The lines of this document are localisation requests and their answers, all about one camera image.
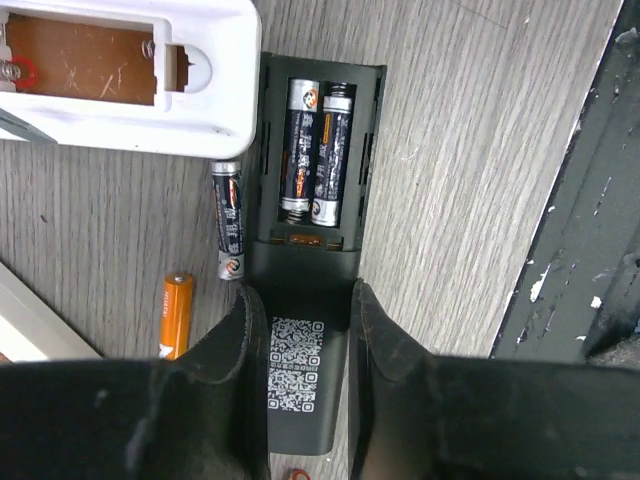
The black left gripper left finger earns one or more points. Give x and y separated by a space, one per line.
201 416

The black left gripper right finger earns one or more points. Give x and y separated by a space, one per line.
415 415

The orange AAA battery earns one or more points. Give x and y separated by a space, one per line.
176 315

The long white remote control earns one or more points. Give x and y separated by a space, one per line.
31 331

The white remote with black batteries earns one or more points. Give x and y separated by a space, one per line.
166 77

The orange handle screwdriver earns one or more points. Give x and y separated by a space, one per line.
22 129

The right black battery in remote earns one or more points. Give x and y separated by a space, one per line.
332 154

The black battery in remote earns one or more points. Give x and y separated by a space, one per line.
332 154
298 148

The left black battery in remote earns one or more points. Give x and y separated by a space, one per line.
298 148

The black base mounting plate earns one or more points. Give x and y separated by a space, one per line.
578 294

